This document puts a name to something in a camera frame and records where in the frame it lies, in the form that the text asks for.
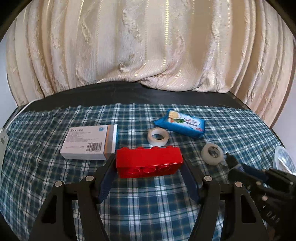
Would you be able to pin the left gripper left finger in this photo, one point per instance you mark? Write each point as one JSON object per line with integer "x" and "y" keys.
{"x": 56, "y": 218}

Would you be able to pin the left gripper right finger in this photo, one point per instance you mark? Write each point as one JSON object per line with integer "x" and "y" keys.
{"x": 232, "y": 202}

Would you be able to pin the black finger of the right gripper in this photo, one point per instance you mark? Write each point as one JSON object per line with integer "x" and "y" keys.
{"x": 247, "y": 180}
{"x": 254, "y": 173}

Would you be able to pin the blue wet wipes pack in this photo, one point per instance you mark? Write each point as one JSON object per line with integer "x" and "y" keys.
{"x": 181, "y": 123}

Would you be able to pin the small translucent tape roll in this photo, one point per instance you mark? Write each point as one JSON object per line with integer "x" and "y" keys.
{"x": 158, "y": 137}

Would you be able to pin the red toy brick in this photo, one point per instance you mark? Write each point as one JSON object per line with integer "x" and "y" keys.
{"x": 143, "y": 163}

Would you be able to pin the clear plastic storage bin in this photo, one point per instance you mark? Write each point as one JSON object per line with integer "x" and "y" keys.
{"x": 283, "y": 161}

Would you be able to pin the large white tape roll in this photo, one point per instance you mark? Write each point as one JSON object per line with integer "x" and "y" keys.
{"x": 212, "y": 154}

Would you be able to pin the blue plaid bed cloth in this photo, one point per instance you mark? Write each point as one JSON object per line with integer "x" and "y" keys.
{"x": 157, "y": 208}

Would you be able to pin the white blue medicine box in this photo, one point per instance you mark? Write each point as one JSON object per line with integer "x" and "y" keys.
{"x": 90, "y": 142}

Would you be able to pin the cream patterned curtain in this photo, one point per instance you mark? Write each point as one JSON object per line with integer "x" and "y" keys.
{"x": 204, "y": 46}

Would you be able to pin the black mattress edge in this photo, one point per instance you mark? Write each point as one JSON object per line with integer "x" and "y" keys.
{"x": 132, "y": 92}

